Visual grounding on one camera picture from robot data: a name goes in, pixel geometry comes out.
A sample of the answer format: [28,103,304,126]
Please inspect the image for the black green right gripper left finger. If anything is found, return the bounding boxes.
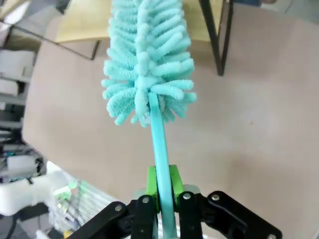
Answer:
[74,165,160,239]

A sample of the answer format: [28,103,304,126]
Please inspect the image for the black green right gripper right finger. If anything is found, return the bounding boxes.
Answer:
[169,164,283,239]

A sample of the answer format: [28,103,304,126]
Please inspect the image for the turquoise chenille duster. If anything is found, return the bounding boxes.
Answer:
[101,0,197,239]

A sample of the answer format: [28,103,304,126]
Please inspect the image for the clear plastic bag with items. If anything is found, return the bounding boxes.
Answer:
[47,161,125,239]

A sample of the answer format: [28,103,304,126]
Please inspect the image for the white grey storage rack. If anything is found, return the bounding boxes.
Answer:
[0,0,48,185]

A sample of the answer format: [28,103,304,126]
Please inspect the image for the black metal frame wooden shelf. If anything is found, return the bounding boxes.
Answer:
[7,0,235,76]

